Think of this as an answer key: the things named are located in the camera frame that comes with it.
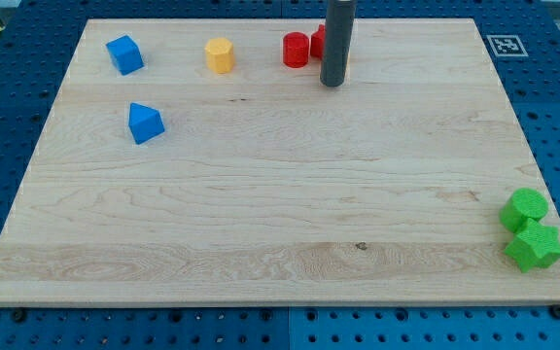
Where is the yellow block behind arm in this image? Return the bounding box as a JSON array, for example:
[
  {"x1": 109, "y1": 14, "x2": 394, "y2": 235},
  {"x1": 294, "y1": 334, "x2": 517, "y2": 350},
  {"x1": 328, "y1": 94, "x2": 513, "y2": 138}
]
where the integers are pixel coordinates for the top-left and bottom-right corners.
[{"x1": 343, "y1": 52, "x2": 351, "y2": 81}]

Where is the yellow hexagon block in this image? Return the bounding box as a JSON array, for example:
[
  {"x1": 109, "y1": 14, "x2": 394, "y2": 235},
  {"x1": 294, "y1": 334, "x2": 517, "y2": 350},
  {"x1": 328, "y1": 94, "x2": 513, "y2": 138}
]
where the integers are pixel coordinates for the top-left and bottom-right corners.
[{"x1": 204, "y1": 37, "x2": 235, "y2": 74}]

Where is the wooden board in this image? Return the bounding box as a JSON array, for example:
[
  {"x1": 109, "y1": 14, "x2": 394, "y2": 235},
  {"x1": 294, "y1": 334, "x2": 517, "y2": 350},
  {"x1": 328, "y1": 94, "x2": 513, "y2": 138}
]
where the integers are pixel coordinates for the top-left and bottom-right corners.
[{"x1": 0, "y1": 18, "x2": 560, "y2": 307}]

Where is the red cylinder block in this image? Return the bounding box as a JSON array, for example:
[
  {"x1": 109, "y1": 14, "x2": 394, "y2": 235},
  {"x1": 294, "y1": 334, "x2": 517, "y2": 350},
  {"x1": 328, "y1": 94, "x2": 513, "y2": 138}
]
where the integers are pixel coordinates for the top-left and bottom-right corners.
[{"x1": 283, "y1": 32, "x2": 309, "y2": 68}]

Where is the red star block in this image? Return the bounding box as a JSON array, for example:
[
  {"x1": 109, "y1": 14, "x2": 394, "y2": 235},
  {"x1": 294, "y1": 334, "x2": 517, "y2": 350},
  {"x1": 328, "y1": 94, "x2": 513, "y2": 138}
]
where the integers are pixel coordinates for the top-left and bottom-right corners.
[{"x1": 310, "y1": 24, "x2": 326, "y2": 59}]

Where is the blue triangular prism block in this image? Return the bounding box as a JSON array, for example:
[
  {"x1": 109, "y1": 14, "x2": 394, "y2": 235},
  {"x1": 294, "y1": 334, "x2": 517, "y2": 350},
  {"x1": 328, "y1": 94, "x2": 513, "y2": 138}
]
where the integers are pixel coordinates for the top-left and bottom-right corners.
[{"x1": 128, "y1": 103, "x2": 165, "y2": 144}]

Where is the blue cube block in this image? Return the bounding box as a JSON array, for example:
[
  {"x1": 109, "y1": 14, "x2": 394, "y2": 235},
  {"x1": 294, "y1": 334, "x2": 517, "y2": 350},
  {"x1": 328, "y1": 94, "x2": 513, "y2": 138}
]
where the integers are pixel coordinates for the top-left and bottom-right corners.
[{"x1": 106, "y1": 35, "x2": 145, "y2": 75}]

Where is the green cylinder block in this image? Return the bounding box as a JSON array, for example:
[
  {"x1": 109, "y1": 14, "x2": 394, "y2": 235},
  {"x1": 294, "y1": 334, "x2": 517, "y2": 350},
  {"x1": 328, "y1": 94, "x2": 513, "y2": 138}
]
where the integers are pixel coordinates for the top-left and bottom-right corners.
[{"x1": 499, "y1": 188, "x2": 548, "y2": 232}]

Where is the white fiducial marker tag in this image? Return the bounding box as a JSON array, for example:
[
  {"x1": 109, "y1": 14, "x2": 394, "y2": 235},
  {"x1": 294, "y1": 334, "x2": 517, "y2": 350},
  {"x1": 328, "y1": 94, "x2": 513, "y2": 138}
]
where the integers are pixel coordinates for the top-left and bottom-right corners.
[{"x1": 486, "y1": 34, "x2": 528, "y2": 57}]

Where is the green star block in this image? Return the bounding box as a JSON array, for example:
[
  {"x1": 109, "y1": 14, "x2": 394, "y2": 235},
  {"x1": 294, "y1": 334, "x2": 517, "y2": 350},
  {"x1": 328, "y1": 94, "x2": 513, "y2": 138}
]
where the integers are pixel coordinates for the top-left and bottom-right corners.
[{"x1": 505, "y1": 219, "x2": 560, "y2": 273}]

